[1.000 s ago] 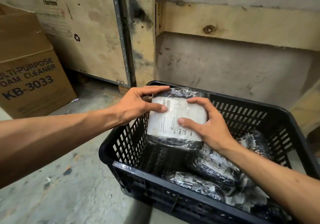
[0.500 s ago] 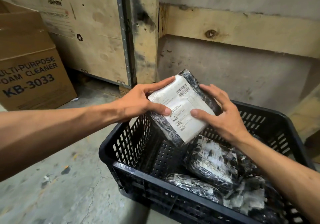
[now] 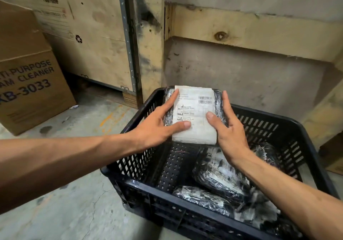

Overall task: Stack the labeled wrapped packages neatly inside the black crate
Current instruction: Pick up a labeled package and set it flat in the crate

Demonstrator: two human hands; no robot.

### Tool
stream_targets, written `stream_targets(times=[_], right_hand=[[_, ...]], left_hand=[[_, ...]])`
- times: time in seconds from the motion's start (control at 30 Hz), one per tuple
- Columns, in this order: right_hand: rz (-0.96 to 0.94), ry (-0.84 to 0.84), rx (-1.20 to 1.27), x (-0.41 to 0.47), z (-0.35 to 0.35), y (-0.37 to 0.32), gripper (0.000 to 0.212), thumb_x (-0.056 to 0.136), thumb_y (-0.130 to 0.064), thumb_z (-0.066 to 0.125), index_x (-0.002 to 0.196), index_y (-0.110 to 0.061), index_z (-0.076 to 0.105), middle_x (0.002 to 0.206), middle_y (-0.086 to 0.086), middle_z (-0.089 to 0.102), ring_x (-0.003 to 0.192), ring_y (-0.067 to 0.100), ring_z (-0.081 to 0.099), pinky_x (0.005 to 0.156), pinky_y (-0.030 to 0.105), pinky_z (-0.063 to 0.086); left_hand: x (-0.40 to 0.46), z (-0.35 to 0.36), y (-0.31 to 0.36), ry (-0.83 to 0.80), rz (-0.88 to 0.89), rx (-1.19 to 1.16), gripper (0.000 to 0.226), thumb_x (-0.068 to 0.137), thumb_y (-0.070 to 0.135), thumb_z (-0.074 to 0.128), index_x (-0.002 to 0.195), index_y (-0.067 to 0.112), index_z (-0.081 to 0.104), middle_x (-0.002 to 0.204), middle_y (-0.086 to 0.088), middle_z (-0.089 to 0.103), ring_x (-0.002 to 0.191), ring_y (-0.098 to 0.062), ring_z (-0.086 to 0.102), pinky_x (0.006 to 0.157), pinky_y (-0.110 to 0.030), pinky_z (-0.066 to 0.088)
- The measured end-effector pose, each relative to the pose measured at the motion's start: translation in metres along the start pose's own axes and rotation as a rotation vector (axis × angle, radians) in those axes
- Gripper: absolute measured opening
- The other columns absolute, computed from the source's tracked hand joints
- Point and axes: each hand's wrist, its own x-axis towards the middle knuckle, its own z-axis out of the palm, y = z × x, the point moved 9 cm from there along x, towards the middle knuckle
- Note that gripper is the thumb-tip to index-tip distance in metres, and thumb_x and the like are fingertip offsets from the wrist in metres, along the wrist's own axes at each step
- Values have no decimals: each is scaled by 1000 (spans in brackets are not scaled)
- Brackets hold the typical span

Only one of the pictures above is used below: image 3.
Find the person's right hand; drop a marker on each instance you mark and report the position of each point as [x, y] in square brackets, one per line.
[233, 138]

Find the person's left hand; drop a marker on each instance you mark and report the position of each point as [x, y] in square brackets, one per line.
[150, 134]

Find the person's right thumb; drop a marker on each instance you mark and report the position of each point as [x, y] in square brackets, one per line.
[215, 121]

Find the person's left thumb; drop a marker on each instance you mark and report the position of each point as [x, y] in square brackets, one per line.
[179, 127]

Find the black parcel white label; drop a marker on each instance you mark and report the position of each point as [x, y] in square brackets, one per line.
[194, 113]

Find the person's right forearm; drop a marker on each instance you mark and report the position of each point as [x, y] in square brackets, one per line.
[289, 197]

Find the person's left forearm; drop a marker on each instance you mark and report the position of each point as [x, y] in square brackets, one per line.
[59, 164]

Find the large black wrapped parcel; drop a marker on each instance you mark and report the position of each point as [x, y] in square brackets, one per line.
[217, 172]

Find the black plastic crate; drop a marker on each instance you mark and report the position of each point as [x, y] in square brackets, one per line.
[187, 194]

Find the small black wrapped parcel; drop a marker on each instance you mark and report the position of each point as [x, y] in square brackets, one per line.
[203, 198]

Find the wooden beam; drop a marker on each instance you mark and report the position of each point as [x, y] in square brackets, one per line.
[254, 30]

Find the torn black wrapped parcel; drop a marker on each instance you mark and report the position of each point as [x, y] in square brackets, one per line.
[257, 213]

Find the plywood crate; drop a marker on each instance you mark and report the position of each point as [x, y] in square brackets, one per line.
[88, 33]

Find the brown cardboard box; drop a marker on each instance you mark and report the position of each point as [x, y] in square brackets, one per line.
[26, 81]

